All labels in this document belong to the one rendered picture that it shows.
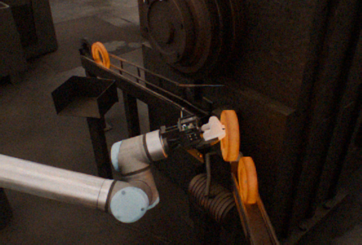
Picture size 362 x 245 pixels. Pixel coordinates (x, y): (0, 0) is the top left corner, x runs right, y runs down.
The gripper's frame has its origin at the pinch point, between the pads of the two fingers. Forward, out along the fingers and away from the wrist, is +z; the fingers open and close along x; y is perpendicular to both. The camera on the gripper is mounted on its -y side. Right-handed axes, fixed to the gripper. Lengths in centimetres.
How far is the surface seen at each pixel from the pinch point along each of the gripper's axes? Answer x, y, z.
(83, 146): 117, -66, -106
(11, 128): 145, -49, -166
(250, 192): -7.4, -21.1, 1.0
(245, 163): 0.1, -15.2, 2.4
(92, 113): 66, -15, -65
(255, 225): -13.5, -29.3, -0.6
